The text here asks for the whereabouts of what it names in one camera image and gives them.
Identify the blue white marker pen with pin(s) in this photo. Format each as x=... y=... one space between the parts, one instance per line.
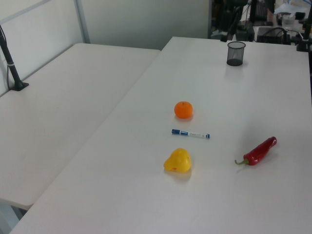
x=190 y=133

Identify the black mesh pen cup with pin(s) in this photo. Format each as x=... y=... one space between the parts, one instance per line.
x=235 y=58

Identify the orange mandarin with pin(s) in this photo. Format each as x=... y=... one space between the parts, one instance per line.
x=183 y=110

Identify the white side table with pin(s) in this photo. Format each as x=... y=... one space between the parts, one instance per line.
x=61 y=109

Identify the red chili pepper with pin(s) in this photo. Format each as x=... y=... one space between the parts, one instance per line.
x=258 y=152

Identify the dark tripod equipment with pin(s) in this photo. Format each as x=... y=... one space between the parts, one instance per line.
x=228 y=22

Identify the black box device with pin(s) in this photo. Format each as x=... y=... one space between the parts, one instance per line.
x=268 y=35

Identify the clear plastic container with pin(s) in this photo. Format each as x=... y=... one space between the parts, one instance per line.
x=288 y=20

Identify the black camera pole with base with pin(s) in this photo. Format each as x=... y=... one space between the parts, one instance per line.
x=12 y=68

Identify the black camera stand with clamp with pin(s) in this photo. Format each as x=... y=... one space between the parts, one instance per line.
x=303 y=46

